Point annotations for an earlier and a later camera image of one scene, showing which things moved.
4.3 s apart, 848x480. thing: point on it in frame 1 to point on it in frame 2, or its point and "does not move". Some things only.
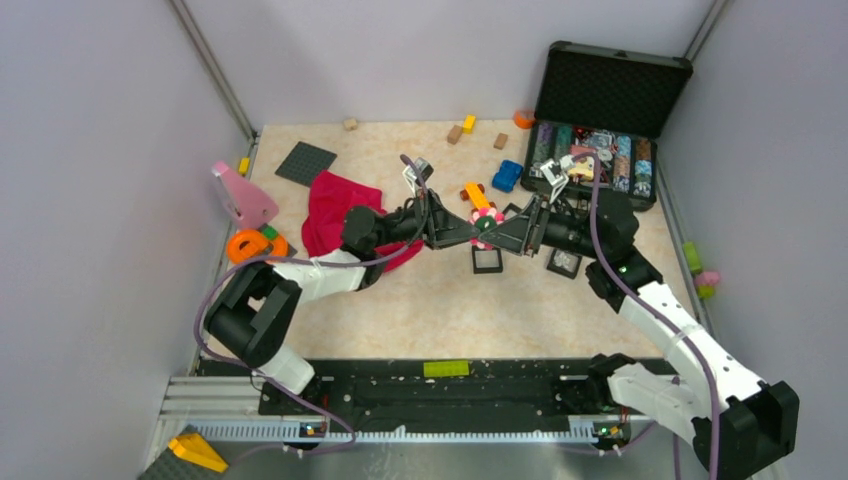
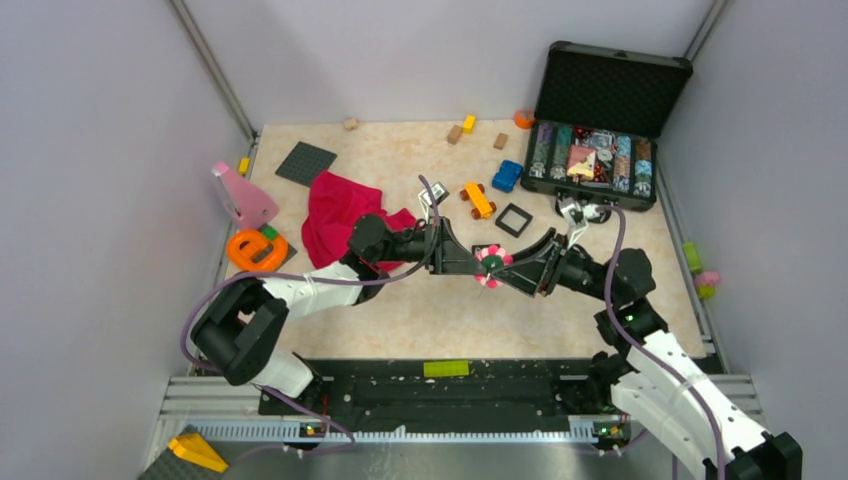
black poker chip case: [608, 103] does not move
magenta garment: [331, 200] does not move
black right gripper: [513, 234] to [533, 269]
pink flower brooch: [484, 219] to [493, 258]
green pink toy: [705, 281] does not move
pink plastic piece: [245, 200] does not move
